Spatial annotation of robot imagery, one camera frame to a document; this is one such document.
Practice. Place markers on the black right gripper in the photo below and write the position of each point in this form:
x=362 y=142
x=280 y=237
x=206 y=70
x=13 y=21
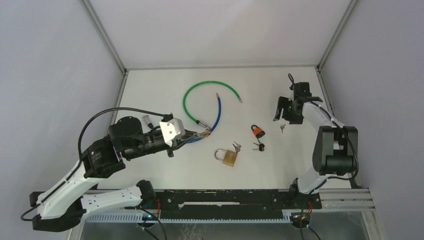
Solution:
x=283 y=102

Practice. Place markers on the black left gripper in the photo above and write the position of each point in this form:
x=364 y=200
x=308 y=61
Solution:
x=179 y=142

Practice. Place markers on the orange black key fob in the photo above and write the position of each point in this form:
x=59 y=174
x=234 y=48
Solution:
x=257 y=131

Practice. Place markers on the large brass padlock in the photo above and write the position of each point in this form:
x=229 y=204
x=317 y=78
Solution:
x=227 y=157

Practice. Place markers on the small brass padlock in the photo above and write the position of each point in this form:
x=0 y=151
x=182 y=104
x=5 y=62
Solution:
x=204 y=134

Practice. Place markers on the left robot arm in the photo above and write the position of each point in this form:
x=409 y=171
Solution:
x=68 y=202

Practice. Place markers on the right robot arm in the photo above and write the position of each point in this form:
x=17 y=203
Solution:
x=334 y=155

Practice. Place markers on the large padlock silver keys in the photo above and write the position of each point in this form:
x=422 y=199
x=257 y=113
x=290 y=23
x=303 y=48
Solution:
x=237 y=147

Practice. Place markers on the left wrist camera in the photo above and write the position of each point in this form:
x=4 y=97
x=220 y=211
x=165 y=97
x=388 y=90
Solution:
x=172 y=130

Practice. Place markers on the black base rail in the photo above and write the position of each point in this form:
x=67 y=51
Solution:
x=229 y=203

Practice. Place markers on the white slotted cable duct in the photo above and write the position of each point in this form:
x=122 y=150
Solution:
x=133 y=217

